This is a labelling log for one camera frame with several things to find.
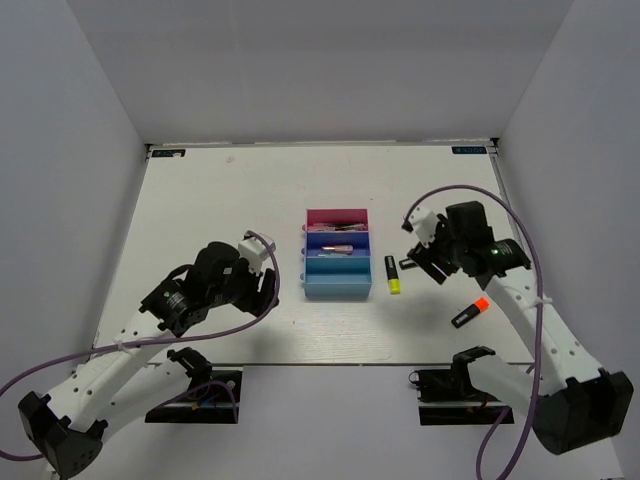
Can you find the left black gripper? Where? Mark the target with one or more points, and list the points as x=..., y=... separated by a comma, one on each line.
x=256, y=298

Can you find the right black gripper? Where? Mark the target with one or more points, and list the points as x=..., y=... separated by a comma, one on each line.
x=424, y=257

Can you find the green highlighter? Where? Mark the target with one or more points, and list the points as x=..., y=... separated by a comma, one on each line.
x=406, y=264

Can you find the green eraser capsule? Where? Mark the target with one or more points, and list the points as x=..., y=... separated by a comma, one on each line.
x=331, y=255

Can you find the pink eraser capsule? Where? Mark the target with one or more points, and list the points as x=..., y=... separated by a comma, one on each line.
x=344, y=249

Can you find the blue pen refill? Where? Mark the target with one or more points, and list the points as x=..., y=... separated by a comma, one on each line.
x=339, y=227

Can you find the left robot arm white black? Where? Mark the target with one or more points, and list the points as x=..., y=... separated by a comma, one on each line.
x=150, y=357

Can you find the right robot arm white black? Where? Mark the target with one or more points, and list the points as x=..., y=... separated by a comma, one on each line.
x=570, y=399

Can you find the orange highlighter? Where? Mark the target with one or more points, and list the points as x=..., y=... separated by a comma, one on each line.
x=471, y=312

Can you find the yellow highlighter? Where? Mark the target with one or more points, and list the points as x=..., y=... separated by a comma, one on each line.
x=392, y=275

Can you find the light blue bin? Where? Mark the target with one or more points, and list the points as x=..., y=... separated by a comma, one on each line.
x=341, y=277

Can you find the dark blue bin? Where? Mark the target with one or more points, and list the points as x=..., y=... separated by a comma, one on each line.
x=315, y=242

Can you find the right corner label sticker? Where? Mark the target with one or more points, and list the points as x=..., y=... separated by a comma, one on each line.
x=468, y=150

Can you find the corner label sticker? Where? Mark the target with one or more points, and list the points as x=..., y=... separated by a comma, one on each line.
x=468, y=150
x=168, y=153

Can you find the pink bin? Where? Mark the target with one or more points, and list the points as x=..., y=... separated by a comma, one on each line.
x=335, y=216

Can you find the left corner label sticker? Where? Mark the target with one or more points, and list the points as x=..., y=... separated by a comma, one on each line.
x=168, y=153

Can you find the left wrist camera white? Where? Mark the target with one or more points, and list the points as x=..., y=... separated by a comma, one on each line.
x=254, y=251

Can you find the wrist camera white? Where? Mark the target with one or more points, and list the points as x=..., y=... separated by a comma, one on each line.
x=254, y=251
x=423, y=223

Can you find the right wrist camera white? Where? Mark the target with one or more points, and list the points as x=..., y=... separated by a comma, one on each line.
x=423, y=223

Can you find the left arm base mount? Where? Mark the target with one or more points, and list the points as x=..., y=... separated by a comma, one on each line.
x=213, y=405

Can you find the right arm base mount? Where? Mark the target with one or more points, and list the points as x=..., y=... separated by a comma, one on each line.
x=446, y=398

